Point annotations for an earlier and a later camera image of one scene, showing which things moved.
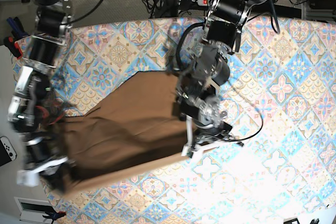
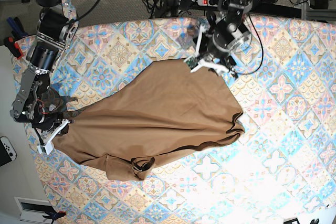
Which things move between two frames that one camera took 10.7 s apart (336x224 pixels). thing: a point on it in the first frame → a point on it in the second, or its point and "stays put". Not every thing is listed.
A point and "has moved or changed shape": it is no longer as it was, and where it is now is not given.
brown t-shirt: [137, 126] has moved or changed shape
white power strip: [203, 1] stays put
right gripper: [201, 138] → [216, 47]
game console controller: [7, 152] stays put
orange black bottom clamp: [54, 215] stays put
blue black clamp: [17, 31] stays put
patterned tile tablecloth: [281, 97] stays put
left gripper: [43, 151] → [47, 127]
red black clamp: [13, 47] stays put
